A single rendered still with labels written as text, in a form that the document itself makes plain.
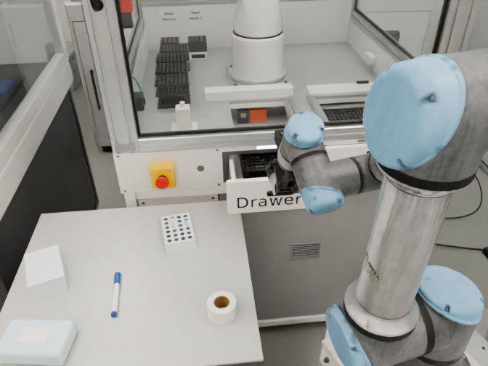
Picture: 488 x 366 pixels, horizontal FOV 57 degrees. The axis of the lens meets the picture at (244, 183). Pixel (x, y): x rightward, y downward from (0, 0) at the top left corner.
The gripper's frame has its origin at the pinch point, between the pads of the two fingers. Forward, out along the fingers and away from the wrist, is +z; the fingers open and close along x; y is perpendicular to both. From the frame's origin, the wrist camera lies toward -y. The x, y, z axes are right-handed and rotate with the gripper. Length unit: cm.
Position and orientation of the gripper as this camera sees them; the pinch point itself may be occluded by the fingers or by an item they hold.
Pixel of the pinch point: (281, 179)
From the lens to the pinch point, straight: 120.3
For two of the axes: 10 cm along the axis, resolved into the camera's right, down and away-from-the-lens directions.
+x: 9.9, -0.7, 0.8
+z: -0.5, 3.4, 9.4
